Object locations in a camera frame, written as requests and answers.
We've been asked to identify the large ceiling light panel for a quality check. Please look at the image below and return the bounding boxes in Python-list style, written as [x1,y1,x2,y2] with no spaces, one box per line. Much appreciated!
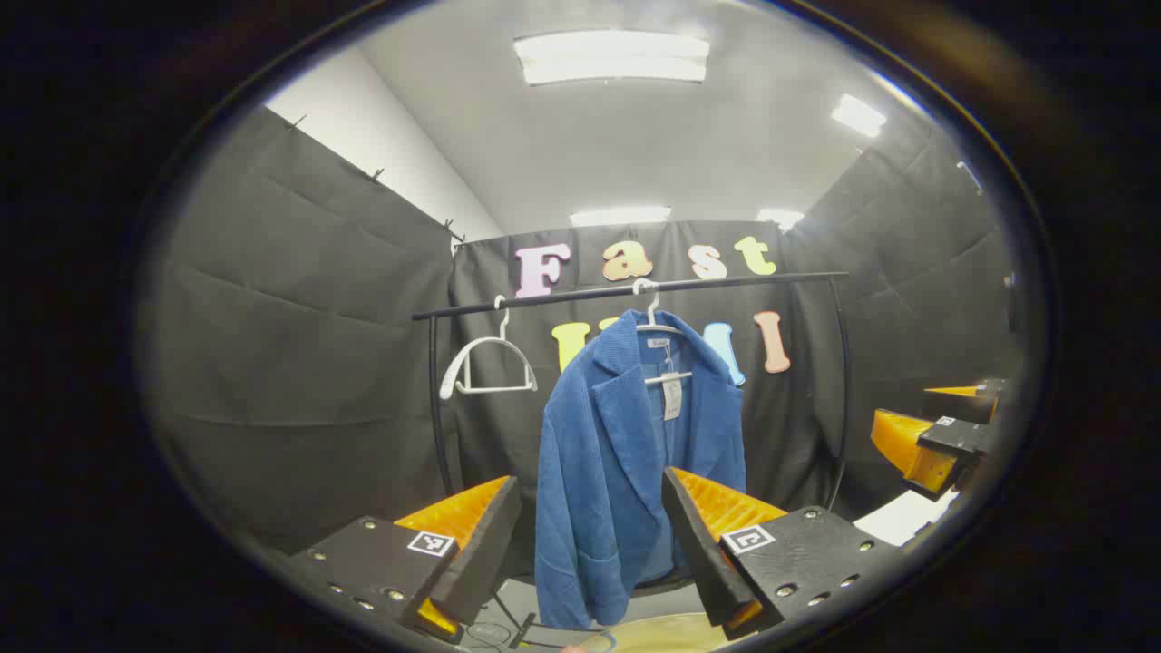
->
[513,30,711,87]

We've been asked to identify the black metal clothes rack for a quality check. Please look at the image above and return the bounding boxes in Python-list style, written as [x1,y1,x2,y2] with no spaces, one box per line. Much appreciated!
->
[413,270,854,513]

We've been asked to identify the long ceiling light panel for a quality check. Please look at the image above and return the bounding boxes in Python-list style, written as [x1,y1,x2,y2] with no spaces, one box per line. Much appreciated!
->
[570,207,672,228]

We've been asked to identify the blue corduroy jacket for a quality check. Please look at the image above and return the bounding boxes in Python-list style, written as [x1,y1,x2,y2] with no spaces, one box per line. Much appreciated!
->
[533,310,749,631]

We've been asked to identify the white plastic hanger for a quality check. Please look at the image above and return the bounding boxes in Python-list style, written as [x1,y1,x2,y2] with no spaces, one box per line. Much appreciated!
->
[632,279,695,386]
[439,295,539,401]

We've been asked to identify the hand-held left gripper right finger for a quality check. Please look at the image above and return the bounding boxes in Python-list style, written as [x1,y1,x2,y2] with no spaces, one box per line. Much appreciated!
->
[660,467,894,640]

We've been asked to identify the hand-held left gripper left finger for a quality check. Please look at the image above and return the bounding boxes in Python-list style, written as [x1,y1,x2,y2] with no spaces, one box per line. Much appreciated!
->
[283,474,524,641]

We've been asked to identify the beige laundry hamper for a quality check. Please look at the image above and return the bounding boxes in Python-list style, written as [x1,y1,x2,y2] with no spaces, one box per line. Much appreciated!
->
[580,612,727,653]

